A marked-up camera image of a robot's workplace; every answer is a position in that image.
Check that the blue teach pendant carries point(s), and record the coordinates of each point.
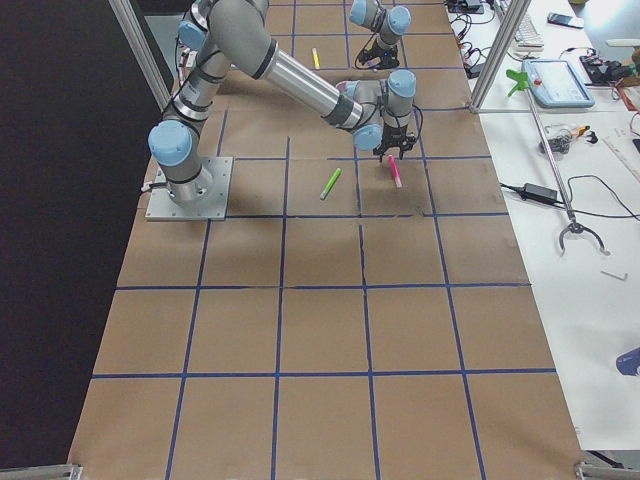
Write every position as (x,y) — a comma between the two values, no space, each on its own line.
(556,84)

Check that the yellow pen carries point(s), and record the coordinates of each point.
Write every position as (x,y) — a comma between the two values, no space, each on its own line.
(315,57)

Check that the black smartphone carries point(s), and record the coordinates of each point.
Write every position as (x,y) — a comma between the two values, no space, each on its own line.
(565,20)

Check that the pink pen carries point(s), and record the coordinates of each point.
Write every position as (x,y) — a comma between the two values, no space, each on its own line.
(392,162)

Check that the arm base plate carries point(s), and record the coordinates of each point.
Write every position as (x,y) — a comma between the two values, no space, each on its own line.
(210,195)

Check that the white keyboard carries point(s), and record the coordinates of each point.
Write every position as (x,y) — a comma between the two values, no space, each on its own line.
(527,38)

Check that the silver allen key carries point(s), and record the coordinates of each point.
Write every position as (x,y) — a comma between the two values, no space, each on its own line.
(620,277)

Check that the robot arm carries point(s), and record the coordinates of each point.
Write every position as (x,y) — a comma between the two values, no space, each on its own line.
(387,25)
(228,34)

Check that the black power adapter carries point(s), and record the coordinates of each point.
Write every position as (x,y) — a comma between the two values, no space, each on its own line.
(539,193)

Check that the long reach grabber tool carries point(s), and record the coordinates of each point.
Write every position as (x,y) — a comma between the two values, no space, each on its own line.
(573,227)

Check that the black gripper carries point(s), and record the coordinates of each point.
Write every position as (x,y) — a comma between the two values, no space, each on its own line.
(391,136)
(378,52)

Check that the green pen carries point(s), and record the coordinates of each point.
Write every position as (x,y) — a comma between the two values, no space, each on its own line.
(330,183)

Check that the aluminium frame upright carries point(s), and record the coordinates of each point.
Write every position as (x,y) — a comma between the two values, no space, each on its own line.
(514,16)

